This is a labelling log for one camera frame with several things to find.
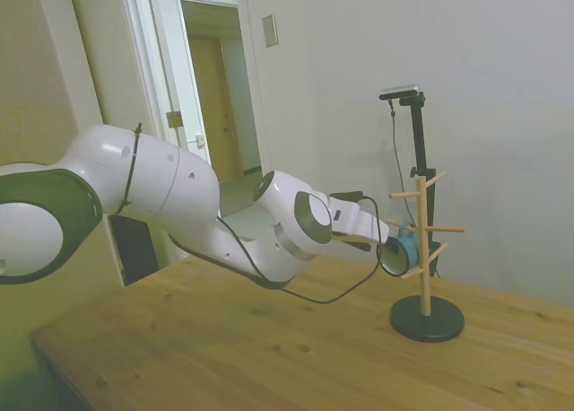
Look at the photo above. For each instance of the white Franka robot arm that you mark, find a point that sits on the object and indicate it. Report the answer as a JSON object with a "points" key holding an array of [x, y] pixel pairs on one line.
{"points": [[157, 182]]}

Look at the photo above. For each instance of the black camera stand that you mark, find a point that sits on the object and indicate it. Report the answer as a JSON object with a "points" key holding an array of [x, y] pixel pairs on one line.
{"points": [[419, 137]]}

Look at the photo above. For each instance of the wooden mug tree black base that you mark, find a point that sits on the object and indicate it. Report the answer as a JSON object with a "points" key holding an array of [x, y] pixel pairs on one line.
{"points": [[426, 294]]}

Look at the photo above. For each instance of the metal wall switch plate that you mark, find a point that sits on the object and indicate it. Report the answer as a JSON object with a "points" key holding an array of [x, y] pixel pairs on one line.
{"points": [[270, 31]]}

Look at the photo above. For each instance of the grey camera on stand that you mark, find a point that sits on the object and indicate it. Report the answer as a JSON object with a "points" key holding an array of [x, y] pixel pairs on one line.
{"points": [[401, 91]]}

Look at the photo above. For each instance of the wooden hallway door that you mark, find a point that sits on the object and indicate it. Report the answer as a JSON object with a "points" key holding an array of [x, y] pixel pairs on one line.
{"points": [[211, 115]]}

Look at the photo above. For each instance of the beige open door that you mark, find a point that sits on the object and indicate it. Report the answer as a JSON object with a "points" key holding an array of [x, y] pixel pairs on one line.
{"points": [[89, 70]]}

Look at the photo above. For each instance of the blue enamel mug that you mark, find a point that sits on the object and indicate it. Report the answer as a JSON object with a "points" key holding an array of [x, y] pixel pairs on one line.
{"points": [[411, 249]]}

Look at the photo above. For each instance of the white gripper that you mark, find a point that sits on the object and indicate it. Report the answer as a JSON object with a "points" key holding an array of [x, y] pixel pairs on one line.
{"points": [[372, 229]]}

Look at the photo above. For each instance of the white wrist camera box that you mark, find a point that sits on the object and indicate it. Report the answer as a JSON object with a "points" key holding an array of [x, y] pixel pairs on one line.
{"points": [[346, 211]]}

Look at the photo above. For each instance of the black flat panel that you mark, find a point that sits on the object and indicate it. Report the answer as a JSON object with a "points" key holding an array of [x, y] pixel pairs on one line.
{"points": [[139, 249]]}

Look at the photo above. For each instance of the brass door hinge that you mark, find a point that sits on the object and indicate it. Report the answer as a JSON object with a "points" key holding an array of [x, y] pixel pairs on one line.
{"points": [[174, 119]]}

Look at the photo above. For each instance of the metal door strike plate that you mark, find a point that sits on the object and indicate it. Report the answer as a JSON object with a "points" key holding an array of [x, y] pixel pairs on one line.
{"points": [[200, 141]]}

